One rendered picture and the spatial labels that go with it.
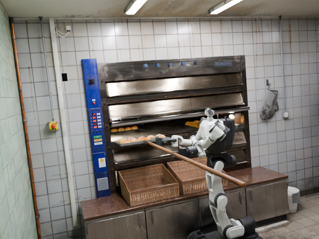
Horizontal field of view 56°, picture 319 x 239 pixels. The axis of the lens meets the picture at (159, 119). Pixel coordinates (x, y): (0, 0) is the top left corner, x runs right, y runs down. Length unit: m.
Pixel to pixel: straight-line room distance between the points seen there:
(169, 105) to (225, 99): 0.79
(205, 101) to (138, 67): 0.96
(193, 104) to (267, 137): 1.21
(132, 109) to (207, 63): 1.13
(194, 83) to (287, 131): 1.60
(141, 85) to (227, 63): 1.20
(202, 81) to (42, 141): 2.02
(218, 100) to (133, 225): 1.87
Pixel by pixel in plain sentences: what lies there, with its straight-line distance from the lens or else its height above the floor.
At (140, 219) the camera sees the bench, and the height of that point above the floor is 0.44.
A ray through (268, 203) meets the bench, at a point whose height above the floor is 0.29.
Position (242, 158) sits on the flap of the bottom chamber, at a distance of 4.25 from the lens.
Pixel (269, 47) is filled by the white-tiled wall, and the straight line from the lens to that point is 4.47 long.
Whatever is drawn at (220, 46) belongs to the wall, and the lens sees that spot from 4.04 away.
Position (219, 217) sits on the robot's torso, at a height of 0.45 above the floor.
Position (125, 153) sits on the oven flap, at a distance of 3.60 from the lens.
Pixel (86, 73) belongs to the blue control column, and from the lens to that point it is 3.45.
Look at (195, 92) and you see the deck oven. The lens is 3.83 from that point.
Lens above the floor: 1.74
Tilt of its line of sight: 6 degrees down
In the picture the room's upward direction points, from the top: 5 degrees counter-clockwise
